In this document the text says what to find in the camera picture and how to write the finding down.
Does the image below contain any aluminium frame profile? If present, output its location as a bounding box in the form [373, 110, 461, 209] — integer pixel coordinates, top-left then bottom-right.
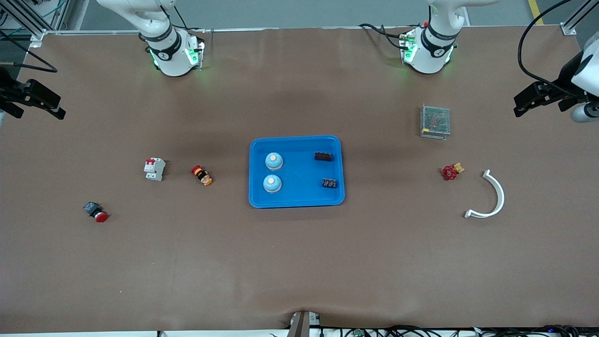
[0, 0, 71, 44]
[560, 0, 599, 36]

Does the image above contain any red mushroom push button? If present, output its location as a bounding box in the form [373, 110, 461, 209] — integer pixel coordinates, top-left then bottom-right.
[83, 201, 110, 223]

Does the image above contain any red orange emergency stop switch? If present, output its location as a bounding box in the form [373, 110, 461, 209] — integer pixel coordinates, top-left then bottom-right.
[191, 165, 213, 187]

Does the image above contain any blue plastic tray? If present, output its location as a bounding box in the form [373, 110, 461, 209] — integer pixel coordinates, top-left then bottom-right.
[248, 135, 345, 208]

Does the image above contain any brass valve red handwheel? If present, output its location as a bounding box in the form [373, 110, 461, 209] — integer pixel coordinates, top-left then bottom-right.
[442, 162, 466, 182]

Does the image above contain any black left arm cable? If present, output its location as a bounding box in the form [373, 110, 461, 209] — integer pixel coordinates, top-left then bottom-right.
[518, 0, 581, 87]

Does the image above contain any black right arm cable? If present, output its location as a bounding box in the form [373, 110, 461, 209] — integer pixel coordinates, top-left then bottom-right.
[0, 28, 58, 73]

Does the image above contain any black base cable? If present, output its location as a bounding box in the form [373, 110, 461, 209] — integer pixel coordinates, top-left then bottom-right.
[359, 22, 404, 48]

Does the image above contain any black cable bundle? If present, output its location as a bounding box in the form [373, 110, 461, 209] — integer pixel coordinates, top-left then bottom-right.
[321, 324, 581, 337]

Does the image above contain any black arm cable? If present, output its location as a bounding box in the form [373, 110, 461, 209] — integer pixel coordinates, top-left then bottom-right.
[0, 28, 58, 73]
[518, 0, 581, 87]

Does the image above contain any white curved plastic clamp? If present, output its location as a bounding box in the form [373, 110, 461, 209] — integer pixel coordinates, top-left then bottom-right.
[463, 169, 506, 220]

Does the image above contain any metal mesh power supply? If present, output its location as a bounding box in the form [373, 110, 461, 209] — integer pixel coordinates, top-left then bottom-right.
[420, 104, 452, 140]

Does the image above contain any white circuit breaker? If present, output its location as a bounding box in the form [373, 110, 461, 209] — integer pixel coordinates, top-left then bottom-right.
[143, 157, 166, 182]

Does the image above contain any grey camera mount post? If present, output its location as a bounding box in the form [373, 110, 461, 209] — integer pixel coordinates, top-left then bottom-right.
[286, 310, 322, 337]

